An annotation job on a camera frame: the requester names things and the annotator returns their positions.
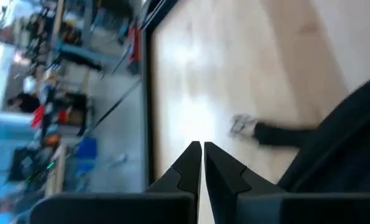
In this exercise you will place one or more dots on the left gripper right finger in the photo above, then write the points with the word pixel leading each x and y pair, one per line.
pixel 225 177

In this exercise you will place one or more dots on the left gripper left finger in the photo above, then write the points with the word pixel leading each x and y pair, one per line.
pixel 187 174

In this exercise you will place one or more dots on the black backpack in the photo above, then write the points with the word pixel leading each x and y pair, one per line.
pixel 343 140

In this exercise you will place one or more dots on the blue bin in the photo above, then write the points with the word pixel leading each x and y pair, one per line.
pixel 86 148

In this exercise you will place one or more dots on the red black jobsite radio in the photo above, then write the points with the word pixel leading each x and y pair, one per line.
pixel 135 46

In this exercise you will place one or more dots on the person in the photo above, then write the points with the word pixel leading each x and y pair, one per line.
pixel 26 102

